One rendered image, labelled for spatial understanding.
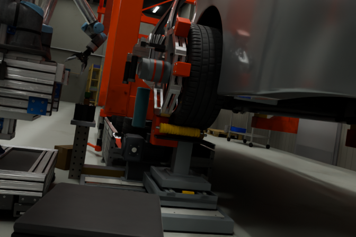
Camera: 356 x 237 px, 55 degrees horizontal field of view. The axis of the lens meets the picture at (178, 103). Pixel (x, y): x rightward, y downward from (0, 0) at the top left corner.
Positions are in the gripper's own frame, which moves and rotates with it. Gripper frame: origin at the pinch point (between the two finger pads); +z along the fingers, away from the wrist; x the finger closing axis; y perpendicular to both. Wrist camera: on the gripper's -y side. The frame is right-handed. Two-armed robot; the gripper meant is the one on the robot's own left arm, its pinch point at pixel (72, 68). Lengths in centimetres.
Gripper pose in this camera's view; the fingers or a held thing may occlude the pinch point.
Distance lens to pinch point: 270.5
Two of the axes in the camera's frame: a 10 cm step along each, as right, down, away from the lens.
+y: 3.1, 1.2, -9.4
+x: 6.9, 6.5, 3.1
